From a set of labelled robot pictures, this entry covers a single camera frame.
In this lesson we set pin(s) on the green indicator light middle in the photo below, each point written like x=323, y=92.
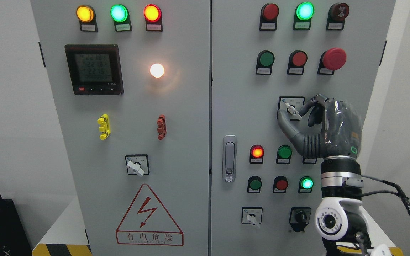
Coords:
x=284, y=155

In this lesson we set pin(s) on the red push button lower row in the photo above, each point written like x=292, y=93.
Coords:
x=280, y=184

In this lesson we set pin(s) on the green indicator light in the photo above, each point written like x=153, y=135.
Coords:
x=284, y=155
x=121, y=18
x=303, y=16

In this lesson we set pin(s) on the red push button row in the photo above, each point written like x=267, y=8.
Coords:
x=296, y=63
x=280, y=184

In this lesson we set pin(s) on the yellow toggle clamp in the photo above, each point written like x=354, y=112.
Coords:
x=104, y=126

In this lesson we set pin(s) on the dark red buzzer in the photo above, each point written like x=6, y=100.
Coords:
x=337, y=15

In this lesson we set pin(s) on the red emergency stop mushroom button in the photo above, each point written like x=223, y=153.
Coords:
x=331, y=60

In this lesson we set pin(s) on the red push button upper row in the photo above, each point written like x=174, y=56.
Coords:
x=296, y=63

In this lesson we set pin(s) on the gray rotary switch bottom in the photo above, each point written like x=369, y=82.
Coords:
x=252, y=215

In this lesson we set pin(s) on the silver door lock handle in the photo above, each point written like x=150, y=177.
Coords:
x=229, y=158

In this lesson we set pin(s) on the green push button row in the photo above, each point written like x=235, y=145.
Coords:
x=254, y=184
x=264, y=63

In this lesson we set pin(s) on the gray rotary switch left door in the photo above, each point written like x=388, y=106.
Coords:
x=137, y=164

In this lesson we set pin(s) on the black key selector switch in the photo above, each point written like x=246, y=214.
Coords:
x=299, y=218

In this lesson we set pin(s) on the green indicator light top right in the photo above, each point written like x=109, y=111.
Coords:
x=303, y=16

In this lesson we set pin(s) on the red electric hazard warning sticker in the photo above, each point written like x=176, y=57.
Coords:
x=148, y=222

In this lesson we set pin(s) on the gray electrical cabinet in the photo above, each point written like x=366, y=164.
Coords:
x=209, y=50

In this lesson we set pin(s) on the white glowing indicator light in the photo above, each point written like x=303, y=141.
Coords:
x=157, y=70

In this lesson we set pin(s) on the gray robotic hand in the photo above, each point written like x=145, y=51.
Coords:
x=341, y=130

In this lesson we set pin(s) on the red indicator light top right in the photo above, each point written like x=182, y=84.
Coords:
x=269, y=17

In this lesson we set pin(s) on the green push button lower row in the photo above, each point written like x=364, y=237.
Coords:
x=254, y=184

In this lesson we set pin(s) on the black digital power meter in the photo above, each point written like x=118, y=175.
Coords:
x=94, y=69

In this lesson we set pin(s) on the red toggle clamp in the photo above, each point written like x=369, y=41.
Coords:
x=161, y=122

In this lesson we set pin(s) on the green indicator light top left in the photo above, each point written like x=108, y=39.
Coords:
x=121, y=18

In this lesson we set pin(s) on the gray rotary switch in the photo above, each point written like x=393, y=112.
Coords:
x=291, y=105
x=252, y=215

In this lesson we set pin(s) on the black box with antenna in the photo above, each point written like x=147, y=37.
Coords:
x=13, y=240

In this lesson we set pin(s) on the lit red indicator light middle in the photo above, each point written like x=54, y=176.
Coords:
x=256, y=154

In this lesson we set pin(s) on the red indicator light top left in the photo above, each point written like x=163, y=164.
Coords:
x=153, y=18

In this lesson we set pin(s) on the yellow indicator light top left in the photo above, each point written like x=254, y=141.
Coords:
x=87, y=18

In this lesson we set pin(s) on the green push button upper row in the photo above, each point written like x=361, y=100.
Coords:
x=264, y=63

